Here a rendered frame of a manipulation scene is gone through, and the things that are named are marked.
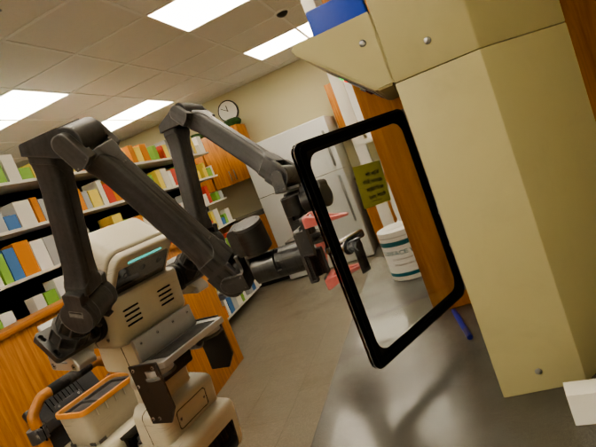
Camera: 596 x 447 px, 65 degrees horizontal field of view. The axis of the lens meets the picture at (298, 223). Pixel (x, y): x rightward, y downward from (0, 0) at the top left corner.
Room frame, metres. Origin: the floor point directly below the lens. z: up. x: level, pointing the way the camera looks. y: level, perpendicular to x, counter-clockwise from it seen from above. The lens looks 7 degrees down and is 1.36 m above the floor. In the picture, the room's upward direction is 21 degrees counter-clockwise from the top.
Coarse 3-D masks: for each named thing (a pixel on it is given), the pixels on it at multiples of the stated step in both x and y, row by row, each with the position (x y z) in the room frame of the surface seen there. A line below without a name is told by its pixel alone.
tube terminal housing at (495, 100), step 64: (384, 0) 0.62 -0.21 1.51; (448, 0) 0.60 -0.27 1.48; (512, 0) 0.63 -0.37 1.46; (448, 64) 0.60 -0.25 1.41; (512, 64) 0.62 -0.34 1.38; (576, 64) 0.68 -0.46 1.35; (448, 128) 0.61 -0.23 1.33; (512, 128) 0.60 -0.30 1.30; (576, 128) 0.66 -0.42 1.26; (448, 192) 0.62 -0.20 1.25; (512, 192) 0.60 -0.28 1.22; (576, 192) 0.64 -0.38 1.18; (512, 256) 0.60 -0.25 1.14; (576, 256) 0.62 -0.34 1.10; (512, 320) 0.61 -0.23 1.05; (576, 320) 0.60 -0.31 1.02; (512, 384) 0.62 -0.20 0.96
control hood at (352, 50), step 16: (368, 16) 0.63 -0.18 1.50; (336, 32) 0.64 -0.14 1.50; (352, 32) 0.63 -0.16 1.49; (368, 32) 0.63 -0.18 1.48; (304, 48) 0.65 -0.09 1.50; (320, 48) 0.65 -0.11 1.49; (336, 48) 0.64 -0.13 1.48; (352, 48) 0.64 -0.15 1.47; (368, 48) 0.63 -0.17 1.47; (320, 64) 0.65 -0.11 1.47; (336, 64) 0.64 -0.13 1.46; (352, 64) 0.64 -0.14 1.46; (368, 64) 0.63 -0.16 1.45; (384, 64) 0.63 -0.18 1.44; (352, 80) 0.64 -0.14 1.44; (368, 80) 0.63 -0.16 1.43; (384, 80) 0.63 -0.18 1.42; (384, 96) 0.79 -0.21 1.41
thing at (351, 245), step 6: (354, 240) 0.75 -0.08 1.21; (360, 240) 0.75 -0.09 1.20; (348, 246) 0.75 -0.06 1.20; (354, 246) 0.74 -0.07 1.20; (360, 246) 0.75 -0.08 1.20; (360, 252) 0.75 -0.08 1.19; (360, 258) 0.75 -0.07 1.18; (366, 258) 0.75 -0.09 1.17; (360, 264) 0.74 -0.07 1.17; (366, 264) 0.75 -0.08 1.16; (366, 270) 0.75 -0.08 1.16
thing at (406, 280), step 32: (384, 128) 0.88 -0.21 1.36; (320, 160) 0.76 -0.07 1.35; (352, 160) 0.81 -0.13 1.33; (384, 160) 0.86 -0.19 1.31; (352, 192) 0.79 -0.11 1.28; (384, 192) 0.84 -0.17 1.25; (416, 192) 0.89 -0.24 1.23; (320, 224) 0.73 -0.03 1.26; (352, 224) 0.77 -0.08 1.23; (384, 224) 0.82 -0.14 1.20; (416, 224) 0.87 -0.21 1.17; (352, 256) 0.76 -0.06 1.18; (384, 256) 0.80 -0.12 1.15; (416, 256) 0.85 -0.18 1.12; (384, 288) 0.78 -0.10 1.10; (416, 288) 0.83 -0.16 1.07; (448, 288) 0.89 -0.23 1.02; (384, 320) 0.77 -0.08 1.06; (416, 320) 0.82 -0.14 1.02
